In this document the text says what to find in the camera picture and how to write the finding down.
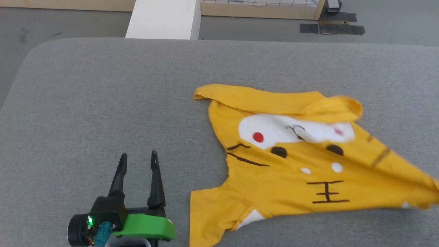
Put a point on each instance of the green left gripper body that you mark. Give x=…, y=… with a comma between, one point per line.
x=147, y=226

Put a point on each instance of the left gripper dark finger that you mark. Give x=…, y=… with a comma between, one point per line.
x=156, y=185
x=119, y=178

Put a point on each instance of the yellow cartoon face shirt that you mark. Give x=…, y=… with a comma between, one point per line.
x=291, y=199

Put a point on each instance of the white box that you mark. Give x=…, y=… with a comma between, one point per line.
x=164, y=20

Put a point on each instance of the lemon print partition panel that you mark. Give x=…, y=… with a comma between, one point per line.
x=257, y=12

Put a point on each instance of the black floor tape patch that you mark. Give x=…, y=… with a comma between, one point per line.
x=337, y=17
x=309, y=28
x=343, y=29

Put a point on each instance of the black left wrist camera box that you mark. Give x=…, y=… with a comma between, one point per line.
x=108, y=209

